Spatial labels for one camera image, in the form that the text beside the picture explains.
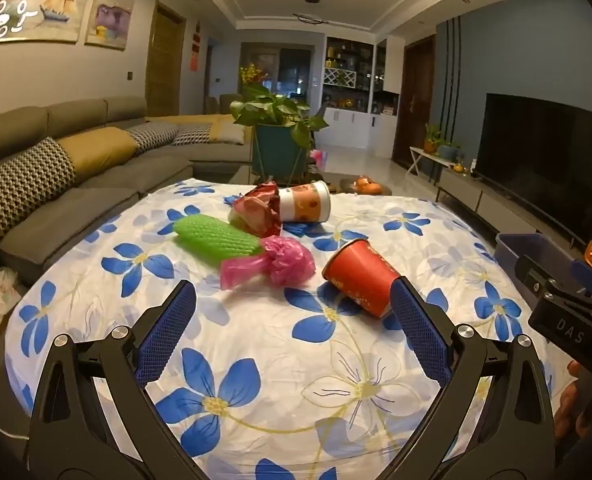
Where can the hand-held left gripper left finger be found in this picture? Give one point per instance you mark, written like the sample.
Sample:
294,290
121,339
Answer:
165,330

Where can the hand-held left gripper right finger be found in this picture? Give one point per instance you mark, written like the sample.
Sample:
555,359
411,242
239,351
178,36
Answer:
421,330

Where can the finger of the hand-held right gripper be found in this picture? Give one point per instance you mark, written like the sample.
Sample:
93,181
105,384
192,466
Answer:
588,276
538,272

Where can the dark blue plastic bin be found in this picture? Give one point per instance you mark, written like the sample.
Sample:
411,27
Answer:
523,252

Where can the red paper cup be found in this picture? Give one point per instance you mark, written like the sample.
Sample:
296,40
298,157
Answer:
358,275

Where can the person's right hand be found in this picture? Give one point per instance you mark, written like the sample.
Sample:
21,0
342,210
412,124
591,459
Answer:
570,397

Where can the blue floral tablecloth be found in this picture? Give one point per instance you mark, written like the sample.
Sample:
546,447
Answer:
256,350

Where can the grey television cabinet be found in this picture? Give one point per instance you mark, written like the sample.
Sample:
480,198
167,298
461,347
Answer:
468,195

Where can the green foam net sleeve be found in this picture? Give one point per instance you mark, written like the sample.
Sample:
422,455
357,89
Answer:
216,237

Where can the black flat television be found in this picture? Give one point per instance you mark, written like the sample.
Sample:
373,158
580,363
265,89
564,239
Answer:
541,165

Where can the pink plastic bag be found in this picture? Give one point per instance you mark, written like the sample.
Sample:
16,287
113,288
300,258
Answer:
286,262

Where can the red snack wrapper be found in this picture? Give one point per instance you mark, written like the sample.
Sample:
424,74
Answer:
257,210

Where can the small potted plant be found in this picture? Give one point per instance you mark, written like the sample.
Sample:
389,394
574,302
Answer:
448,151
432,140

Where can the grey sectional sofa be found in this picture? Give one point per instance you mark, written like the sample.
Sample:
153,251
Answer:
91,195

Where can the oranges in bowl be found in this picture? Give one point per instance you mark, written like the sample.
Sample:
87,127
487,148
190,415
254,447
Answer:
368,185

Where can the white folding stand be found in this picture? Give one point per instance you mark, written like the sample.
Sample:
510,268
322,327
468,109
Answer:
426,157

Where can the dark coffee table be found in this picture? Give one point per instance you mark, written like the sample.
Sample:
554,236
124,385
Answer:
346,185

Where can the white orange paper cup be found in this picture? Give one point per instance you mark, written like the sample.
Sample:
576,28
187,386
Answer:
303,202

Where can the yellow cushion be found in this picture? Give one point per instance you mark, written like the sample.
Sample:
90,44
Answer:
98,152

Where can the small houndstooth cushion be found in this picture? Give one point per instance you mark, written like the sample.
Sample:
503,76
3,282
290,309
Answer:
151,136
193,133

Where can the pink toy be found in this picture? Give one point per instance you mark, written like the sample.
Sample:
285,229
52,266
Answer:
319,157

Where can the large houndstooth cushion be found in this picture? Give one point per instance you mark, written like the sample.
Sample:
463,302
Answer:
21,185

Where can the dark wooden door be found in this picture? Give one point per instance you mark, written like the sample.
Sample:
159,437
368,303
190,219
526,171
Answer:
415,100

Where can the potted plant in teal pot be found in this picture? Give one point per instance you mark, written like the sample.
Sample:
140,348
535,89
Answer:
278,145

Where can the white display cabinet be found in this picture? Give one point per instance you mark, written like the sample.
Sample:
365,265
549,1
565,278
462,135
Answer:
358,110

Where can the light wooden door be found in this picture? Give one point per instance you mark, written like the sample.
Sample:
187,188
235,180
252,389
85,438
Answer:
165,60

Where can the yellow flower bouquet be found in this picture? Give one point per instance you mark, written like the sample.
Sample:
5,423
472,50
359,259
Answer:
252,74

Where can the red wall decorations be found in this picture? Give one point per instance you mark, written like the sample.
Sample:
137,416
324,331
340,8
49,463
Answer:
196,47

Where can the purple abstract wall painting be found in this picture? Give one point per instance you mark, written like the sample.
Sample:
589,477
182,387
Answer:
111,10

